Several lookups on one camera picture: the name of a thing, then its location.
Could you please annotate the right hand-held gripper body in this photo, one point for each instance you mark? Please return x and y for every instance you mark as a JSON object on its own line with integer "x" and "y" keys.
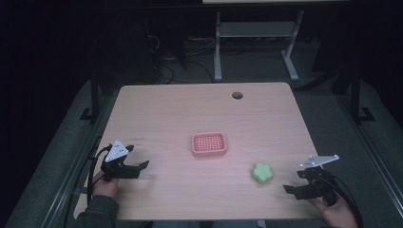
{"x": 317, "y": 186}

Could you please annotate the pink plastic soap tray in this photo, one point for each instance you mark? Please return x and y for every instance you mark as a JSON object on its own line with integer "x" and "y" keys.
{"x": 209, "y": 145}

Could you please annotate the metal floor rail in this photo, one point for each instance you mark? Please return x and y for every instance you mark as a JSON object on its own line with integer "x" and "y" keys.
{"x": 71, "y": 177}
{"x": 374, "y": 148}

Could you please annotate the black metal stand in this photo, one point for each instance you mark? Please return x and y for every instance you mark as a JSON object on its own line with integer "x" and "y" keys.
{"x": 356, "y": 95}
{"x": 94, "y": 95}

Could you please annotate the green flower-shaped soap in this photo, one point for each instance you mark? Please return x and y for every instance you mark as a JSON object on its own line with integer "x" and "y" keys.
{"x": 262, "y": 173}

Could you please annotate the white metal stand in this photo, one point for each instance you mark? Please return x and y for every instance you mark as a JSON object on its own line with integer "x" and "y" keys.
{"x": 258, "y": 30}

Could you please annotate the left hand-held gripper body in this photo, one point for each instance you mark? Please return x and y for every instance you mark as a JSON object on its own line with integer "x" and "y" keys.
{"x": 116, "y": 152}

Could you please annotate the person's right hand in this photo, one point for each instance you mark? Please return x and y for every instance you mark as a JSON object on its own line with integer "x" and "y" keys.
{"x": 339, "y": 215}

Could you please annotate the person's left hand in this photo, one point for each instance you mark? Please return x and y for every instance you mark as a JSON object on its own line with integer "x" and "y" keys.
{"x": 105, "y": 187}

